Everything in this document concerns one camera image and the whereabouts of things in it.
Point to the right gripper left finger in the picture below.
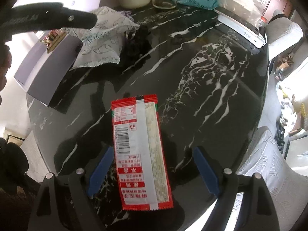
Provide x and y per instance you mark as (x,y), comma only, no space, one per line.
(64,202)

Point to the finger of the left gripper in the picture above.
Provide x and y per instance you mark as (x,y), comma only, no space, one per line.
(57,16)

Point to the green snack bag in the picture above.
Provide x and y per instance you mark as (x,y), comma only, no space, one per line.
(52,39)

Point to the white leaf-print packet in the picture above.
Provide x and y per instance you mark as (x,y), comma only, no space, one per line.
(104,42)

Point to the red white snack packet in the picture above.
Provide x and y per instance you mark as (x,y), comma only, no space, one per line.
(140,165)

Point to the black polka-dot scrunchie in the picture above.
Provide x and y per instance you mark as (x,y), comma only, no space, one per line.
(136,44)

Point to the person's left hand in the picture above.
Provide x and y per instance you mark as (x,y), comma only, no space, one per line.
(6,61)

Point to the near leaf-pattern chair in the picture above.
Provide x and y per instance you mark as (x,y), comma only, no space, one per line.
(287,188)

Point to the leaf-pattern chair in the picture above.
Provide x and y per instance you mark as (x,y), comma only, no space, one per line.
(282,33)
(287,188)

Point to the lavender gift box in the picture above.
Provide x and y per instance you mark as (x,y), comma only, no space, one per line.
(40,72)

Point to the white flat device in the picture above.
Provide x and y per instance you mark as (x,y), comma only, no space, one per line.
(260,41)

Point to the black smartphone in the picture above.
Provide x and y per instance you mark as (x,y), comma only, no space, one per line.
(236,23)

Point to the clear plastic bag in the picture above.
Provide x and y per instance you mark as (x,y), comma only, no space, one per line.
(245,9)

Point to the far leaf-pattern chair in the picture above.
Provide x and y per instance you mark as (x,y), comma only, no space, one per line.
(282,33)

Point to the brown wooden door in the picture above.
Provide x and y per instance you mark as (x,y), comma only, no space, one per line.
(284,6)

